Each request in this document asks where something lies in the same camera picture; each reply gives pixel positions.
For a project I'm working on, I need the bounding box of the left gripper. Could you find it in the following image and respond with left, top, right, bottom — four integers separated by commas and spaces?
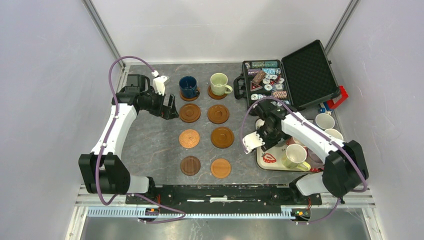
140, 87, 179, 120

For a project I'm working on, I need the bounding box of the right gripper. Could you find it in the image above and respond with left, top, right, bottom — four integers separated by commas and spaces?
251, 123, 285, 152

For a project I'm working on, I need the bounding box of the wooden coaster one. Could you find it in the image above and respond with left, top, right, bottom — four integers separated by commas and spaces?
179, 90, 200, 102

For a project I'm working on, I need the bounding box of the wooden coaster five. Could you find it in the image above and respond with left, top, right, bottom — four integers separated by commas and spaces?
179, 103, 201, 123

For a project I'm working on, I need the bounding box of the dark blue mug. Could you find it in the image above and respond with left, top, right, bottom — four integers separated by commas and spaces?
179, 76, 198, 93

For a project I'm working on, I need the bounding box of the light cork coaster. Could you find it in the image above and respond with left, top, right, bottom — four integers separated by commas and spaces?
178, 129, 200, 149

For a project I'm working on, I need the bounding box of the wooden coaster two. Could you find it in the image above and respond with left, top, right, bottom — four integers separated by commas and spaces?
207, 86, 228, 100

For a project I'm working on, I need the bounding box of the wooden coaster three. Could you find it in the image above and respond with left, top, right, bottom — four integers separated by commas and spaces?
207, 104, 230, 124

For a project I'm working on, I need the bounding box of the wooden coaster four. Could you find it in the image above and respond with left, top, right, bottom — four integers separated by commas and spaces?
210, 126, 235, 149

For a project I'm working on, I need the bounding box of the light green mug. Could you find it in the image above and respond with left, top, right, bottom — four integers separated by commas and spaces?
210, 73, 233, 96

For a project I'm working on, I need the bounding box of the dark walnut coaster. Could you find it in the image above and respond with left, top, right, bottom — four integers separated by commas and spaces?
180, 156, 201, 176

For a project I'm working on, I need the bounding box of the orange coaster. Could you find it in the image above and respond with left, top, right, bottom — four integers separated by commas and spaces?
210, 158, 232, 179

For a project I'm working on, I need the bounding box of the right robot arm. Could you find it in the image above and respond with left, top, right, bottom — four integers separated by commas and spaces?
241, 97, 369, 204

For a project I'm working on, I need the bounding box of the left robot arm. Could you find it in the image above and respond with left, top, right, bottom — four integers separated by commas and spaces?
78, 74, 179, 204

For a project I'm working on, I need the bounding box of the peach pink mug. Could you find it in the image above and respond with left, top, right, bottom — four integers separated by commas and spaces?
286, 137, 306, 148

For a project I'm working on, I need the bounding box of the white serving tray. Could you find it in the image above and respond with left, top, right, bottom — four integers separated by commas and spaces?
255, 119, 324, 173

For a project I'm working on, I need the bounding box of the yellow green mug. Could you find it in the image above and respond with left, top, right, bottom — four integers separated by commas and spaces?
281, 144, 312, 172

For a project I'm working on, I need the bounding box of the mauve mug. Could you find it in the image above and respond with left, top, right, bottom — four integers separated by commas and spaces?
306, 149, 324, 169

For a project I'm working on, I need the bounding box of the light blue mug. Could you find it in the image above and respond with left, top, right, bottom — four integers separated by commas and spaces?
314, 113, 336, 130

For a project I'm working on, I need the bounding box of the black poker chip case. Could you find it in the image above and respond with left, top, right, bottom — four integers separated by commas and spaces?
233, 39, 341, 111

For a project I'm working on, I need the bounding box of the red plastic block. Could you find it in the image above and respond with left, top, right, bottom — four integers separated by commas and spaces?
326, 85, 349, 110

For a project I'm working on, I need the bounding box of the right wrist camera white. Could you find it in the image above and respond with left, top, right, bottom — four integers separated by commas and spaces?
241, 131, 265, 154

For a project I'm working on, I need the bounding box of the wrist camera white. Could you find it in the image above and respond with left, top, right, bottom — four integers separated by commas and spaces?
241, 131, 265, 154
152, 75, 169, 96

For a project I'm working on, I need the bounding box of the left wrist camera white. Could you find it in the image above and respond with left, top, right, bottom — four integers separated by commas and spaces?
152, 75, 169, 96

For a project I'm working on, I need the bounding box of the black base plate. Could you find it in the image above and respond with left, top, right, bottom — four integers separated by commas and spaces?
145, 184, 323, 214

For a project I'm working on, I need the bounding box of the aluminium frame rail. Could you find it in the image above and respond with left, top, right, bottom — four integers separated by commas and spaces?
74, 184, 377, 220

